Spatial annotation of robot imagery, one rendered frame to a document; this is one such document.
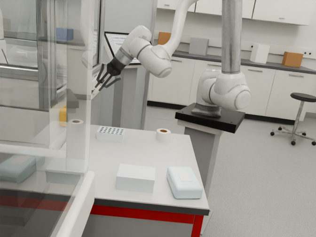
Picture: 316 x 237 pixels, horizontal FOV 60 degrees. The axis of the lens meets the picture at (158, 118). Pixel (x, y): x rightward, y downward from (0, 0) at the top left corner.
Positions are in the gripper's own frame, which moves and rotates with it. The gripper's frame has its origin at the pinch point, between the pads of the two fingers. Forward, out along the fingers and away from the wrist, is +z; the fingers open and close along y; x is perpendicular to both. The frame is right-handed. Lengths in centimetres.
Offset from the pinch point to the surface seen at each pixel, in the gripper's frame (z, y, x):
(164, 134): -10.7, -38.7, 22.1
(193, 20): -91, -42, -357
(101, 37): -15, 21, -47
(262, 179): -7, -172, -88
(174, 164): -10, -44, 45
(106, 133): 4.7, -16.7, 28.5
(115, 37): -16, 17, -86
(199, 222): -10, -54, 71
